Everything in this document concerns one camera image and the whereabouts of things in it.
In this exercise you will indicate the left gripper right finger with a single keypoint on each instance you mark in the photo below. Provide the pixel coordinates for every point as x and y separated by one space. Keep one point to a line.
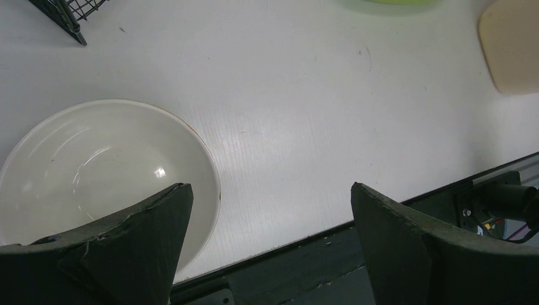
413 258

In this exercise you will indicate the white floral bowl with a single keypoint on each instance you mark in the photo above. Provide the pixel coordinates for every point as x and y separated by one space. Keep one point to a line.
96 158

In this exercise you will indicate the beige waste bin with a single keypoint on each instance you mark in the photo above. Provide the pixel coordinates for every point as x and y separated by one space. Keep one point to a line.
508 31

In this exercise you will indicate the black wire rack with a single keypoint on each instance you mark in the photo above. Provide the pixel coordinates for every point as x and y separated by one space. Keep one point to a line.
67 14

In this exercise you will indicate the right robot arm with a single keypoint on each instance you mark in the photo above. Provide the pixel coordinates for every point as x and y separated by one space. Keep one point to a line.
500 201

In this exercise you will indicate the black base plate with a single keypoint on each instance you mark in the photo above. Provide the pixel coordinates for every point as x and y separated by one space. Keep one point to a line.
328 268

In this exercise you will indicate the green plastic tub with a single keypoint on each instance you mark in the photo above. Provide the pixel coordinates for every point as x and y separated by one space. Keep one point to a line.
404 2

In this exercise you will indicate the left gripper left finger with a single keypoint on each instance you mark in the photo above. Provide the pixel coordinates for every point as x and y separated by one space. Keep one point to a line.
128 257

